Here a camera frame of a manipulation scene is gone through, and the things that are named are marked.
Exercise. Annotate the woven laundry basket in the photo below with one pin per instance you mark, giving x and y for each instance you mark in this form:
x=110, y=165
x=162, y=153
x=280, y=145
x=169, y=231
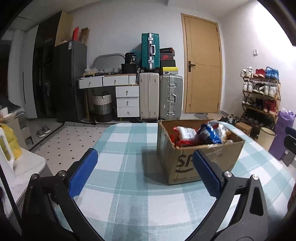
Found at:
x=103, y=107

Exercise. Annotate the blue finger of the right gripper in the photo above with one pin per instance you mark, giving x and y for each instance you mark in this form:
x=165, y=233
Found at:
x=290, y=131

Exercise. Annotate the small brown cardboard box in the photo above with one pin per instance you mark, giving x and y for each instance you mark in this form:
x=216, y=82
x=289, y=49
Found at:
x=244, y=128

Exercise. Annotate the dark sneakers on floor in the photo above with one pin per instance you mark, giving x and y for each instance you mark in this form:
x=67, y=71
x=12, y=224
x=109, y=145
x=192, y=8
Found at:
x=231, y=119

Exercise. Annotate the wooden shoe rack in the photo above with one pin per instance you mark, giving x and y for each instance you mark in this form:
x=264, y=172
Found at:
x=261, y=102

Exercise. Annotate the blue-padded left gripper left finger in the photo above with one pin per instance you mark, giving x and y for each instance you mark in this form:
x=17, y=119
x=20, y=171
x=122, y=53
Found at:
x=49, y=209

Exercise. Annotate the wooden door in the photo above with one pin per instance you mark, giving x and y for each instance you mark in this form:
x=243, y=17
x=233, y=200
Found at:
x=202, y=65

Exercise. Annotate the silver aluminium suitcase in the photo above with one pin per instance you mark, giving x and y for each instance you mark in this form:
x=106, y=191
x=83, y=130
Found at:
x=170, y=97

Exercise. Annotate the white red-edged snack packet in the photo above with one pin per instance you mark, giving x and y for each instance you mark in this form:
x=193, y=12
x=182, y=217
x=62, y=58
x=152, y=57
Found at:
x=186, y=136

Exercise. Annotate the dark refrigerator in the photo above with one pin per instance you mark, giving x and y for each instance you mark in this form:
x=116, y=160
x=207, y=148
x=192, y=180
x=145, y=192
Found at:
x=59, y=60

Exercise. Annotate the cream waste bin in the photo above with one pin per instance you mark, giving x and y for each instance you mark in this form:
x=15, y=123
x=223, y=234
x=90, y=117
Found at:
x=266, y=137

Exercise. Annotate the teal plaid tablecloth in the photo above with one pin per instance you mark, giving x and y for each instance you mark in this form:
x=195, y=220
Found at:
x=127, y=196

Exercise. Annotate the teal hard suitcase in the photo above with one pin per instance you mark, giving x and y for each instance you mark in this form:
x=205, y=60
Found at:
x=150, y=51

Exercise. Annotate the black bag on desk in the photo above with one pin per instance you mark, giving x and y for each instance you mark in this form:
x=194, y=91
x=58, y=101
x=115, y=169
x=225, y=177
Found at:
x=130, y=58

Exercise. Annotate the purple bag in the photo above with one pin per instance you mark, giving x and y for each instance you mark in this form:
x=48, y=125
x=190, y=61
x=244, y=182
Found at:
x=285, y=118

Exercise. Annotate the brown cardboard SF box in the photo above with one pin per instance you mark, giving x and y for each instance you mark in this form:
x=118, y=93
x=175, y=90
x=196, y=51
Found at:
x=177, y=161

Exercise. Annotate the grey arched mirror frame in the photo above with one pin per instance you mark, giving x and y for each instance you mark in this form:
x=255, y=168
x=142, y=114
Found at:
x=109, y=63

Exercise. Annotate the white drawer desk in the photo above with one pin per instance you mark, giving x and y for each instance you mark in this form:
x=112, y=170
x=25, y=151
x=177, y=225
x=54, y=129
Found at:
x=123, y=88

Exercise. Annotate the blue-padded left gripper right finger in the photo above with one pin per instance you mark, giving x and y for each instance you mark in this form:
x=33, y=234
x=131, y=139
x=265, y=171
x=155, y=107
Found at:
x=240, y=210

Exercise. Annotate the blue white snack packet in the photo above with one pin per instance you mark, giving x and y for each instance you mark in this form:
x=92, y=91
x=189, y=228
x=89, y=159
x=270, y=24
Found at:
x=208, y=135

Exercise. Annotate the stack of shoe boxes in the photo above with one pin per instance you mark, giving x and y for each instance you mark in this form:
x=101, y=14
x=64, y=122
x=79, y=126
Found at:
x=167, y=61

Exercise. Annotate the grey slippers pair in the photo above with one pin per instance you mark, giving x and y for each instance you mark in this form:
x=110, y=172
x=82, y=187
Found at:
x=43, y=131

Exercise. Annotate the dotted beige rug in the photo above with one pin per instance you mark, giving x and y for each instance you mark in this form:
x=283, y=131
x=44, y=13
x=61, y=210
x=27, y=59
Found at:
x=68, y=144

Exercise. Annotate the beige hard suitcase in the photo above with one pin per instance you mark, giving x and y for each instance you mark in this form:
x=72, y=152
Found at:
x=149, y=96

